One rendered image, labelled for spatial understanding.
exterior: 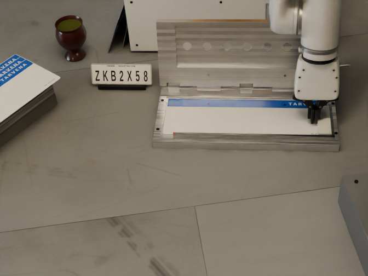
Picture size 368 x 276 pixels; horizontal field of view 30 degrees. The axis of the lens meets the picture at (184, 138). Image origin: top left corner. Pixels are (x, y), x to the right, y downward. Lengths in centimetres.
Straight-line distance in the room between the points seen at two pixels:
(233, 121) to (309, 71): 23
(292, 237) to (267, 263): 8
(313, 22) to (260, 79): 28
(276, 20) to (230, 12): 33
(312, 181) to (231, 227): 23
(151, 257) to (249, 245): 21
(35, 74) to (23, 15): 45
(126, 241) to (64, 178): 24
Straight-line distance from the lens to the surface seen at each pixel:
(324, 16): 151
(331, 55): 156
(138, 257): 146
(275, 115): 170
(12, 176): 167
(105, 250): 148
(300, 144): 163
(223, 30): 169
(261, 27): 169
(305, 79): 159
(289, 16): 152
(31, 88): 172
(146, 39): 191
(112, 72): 182
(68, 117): 178
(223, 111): 171
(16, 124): 175
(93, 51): 197
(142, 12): 186
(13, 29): 212
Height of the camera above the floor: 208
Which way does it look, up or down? 45 degrees down
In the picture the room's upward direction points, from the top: 5 degrees counter-clockwise
